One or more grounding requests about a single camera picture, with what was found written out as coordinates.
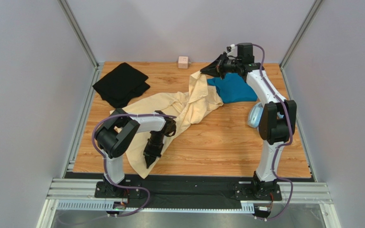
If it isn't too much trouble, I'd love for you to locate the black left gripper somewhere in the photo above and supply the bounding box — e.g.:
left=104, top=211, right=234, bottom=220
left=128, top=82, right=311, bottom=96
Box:
left=144, top=131, right=164, bottom=166

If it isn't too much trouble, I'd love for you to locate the blue t shirt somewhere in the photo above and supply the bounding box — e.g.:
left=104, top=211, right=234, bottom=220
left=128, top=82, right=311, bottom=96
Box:
left=207, top=73, right=258, bottom=104

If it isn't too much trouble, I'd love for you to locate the beige t shirt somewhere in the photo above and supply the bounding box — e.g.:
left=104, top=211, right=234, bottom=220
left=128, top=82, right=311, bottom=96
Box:
left=123, top=71, right=223, bottom=178

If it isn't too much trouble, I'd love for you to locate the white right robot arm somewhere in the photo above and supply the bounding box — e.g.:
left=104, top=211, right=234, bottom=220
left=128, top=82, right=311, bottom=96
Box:
left=200, top=53, right=297, bottom=199

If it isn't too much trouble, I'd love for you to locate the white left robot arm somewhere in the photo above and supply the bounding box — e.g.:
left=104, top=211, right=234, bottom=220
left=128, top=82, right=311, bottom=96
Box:
left=92, top=108, right=177, bottom=188

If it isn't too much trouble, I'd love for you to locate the black base mat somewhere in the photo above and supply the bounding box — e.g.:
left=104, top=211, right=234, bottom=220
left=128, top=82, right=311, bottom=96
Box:
left=64, top=173, right=316, bottom=209

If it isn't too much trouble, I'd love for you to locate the black t shirt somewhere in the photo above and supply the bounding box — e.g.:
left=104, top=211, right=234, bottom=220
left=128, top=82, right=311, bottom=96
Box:
left=93, top=62, right=150, bottom=108

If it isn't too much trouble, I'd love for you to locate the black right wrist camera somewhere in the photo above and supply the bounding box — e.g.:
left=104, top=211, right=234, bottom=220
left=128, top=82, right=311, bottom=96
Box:
left=236, top=43, right=254, bottom=64

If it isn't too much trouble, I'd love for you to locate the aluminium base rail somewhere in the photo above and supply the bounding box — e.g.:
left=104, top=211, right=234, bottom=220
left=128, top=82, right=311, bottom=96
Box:
left=37, top=174, right=340, bottom=228

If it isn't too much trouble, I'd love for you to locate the left aluminium corner post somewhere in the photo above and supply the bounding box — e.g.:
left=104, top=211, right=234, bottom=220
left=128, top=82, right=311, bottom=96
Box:
left=58, top=0, right=99, bottom=67

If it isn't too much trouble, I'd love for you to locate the aluminium corner post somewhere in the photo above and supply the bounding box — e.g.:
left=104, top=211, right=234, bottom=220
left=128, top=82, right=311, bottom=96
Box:
left=58, top=0, right=99, bottom=67
left=279, top=0, right=325, bottom=68

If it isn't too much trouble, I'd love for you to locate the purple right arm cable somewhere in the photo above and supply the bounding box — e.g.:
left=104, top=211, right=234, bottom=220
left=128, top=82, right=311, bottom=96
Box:
left=252, top=43, right=295, bottom=221

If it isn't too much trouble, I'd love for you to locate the right aluminium corner post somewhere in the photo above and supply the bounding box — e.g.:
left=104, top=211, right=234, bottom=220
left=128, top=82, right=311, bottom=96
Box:
left=279, top=0, right=325, bottom=68

